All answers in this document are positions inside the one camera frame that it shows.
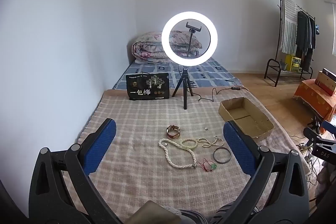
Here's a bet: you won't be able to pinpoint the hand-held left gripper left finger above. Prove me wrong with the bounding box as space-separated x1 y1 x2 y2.
28 118 124 224

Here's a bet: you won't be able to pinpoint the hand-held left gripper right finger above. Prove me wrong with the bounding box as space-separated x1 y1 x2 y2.
223 120 310 224

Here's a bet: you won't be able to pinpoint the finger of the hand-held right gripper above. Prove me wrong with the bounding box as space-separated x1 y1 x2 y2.
314 116 336 134
304 127 323 139

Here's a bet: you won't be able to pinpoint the dark bangle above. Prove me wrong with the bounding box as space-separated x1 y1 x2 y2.
213 147 231 164

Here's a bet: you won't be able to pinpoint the thin pearl necklace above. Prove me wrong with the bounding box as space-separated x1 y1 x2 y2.
198 135 225 148

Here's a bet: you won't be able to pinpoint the red string green pendant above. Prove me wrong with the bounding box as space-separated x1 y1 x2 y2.
196 158 218 172

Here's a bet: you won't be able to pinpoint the cardboard box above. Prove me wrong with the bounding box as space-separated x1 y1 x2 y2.
219 97 274 143

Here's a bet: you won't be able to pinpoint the pale bead bracelet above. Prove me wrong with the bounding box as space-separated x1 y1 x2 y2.
181 138 200 149

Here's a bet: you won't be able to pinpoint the twisted pearl necklace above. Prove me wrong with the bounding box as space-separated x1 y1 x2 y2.
158 138 197 169

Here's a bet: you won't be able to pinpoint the orange covered table with boxes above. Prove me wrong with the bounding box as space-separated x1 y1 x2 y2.
293 79 336 122

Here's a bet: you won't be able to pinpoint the beige plaid blanket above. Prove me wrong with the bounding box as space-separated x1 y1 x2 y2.
62 89 310 216

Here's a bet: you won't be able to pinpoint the brown and white box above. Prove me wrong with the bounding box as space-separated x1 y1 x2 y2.
315 68 336 96

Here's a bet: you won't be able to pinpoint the yellow box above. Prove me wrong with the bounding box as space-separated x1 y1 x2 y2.
285 54 302 72

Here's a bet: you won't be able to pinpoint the black snack bag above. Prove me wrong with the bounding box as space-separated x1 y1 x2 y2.
125 72 171 101

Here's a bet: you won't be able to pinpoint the black tripod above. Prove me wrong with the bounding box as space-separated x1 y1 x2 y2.
172 68 194 110

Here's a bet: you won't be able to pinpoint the blue patterned bed sheet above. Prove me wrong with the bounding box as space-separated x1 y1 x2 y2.
112 57 240 90

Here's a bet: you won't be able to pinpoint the dark hanging clothes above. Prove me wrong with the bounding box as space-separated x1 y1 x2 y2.
295 11 317 69

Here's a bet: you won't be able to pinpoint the striped towel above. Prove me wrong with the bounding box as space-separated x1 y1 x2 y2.
280 0 298 54

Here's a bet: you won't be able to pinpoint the folded floral quilt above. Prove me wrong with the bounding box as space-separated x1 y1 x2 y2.
131 30 203 64

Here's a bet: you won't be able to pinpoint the black clothes rack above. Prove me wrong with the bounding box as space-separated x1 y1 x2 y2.
264 0 317 86

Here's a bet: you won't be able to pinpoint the black phone holder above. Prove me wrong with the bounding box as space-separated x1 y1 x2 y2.
186 21 202 58

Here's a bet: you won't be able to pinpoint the tangle of floor cables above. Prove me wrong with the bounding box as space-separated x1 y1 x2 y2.
290 135 319 185

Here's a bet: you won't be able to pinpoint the black power cable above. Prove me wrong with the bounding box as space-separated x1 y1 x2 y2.
198 86 248 102

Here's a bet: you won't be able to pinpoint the white ring light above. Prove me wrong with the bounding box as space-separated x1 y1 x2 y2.
161 11 218 65

